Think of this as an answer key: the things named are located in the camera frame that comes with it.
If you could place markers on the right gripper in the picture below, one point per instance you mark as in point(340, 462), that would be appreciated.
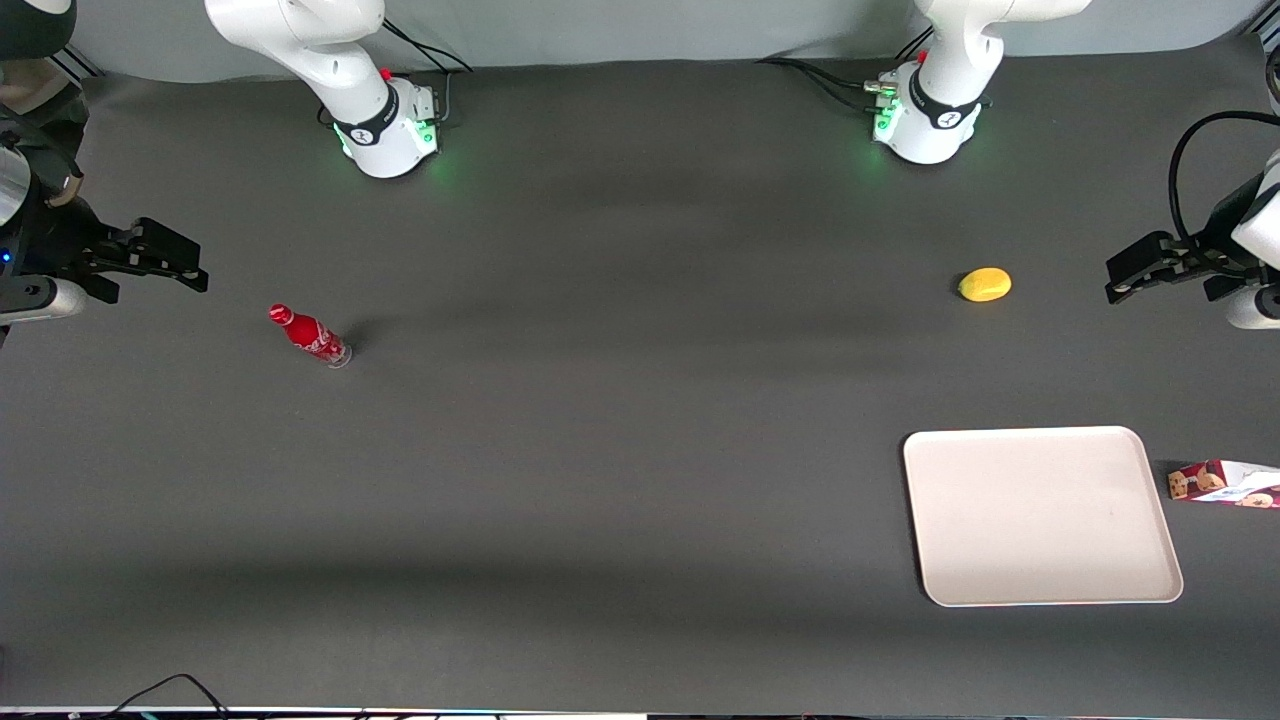
point(58, 243)

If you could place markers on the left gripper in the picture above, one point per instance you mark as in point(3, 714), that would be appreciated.
point(1216, 237)

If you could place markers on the red cookie box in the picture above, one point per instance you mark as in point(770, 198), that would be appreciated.
point(1215, 485)

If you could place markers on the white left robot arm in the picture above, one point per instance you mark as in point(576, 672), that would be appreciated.
point(950, 60)

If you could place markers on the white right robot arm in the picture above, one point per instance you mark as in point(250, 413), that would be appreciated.
point(330, 50)

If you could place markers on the white plastic tray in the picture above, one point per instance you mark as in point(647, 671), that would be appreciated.
point(1040, 515)

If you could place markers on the red cola bottle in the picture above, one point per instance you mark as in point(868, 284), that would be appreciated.
point(308, 335)

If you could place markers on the yellow lemon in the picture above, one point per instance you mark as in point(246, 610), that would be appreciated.
point(985, 285)

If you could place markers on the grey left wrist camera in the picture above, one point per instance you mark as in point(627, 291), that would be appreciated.
point(1258, 308)

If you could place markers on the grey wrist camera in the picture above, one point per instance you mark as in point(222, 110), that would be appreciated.
point(1258, 308)
point(40, 298)

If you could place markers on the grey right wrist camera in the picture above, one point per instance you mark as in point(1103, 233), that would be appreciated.
point(40, 298)

